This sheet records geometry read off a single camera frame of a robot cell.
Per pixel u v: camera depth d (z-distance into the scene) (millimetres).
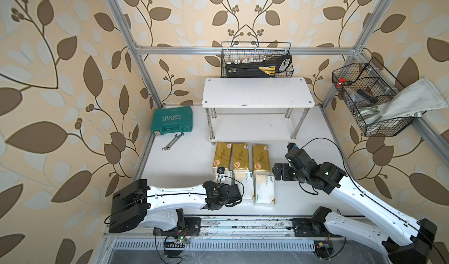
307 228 716
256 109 1115
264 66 806
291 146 689
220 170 722
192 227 740
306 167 547
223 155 892
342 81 838
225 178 734
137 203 422
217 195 562
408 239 385
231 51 912
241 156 889
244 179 826
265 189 805
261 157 879
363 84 845
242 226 753
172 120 1081
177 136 1050
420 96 586
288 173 666
